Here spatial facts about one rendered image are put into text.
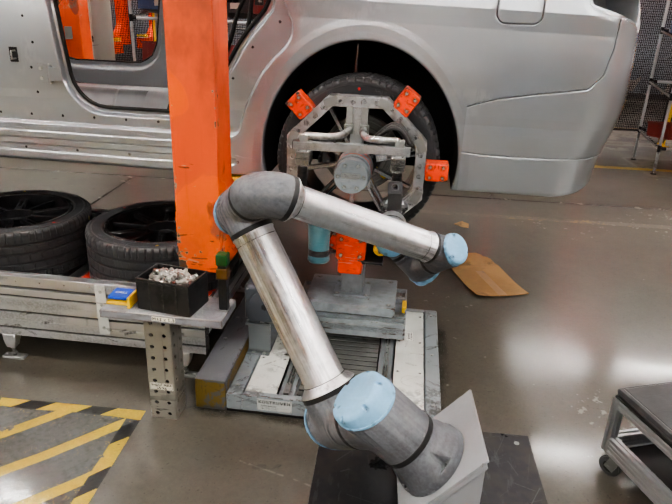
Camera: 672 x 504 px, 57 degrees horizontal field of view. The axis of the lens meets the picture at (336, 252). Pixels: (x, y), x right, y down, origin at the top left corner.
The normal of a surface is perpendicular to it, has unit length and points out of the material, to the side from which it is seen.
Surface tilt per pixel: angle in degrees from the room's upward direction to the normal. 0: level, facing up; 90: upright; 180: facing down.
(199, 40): 90
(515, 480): 0
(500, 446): 0
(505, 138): 90
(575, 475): 0
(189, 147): 90
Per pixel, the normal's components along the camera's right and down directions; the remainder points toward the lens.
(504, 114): -0.13, 0.37
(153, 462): 0.04, -0.92
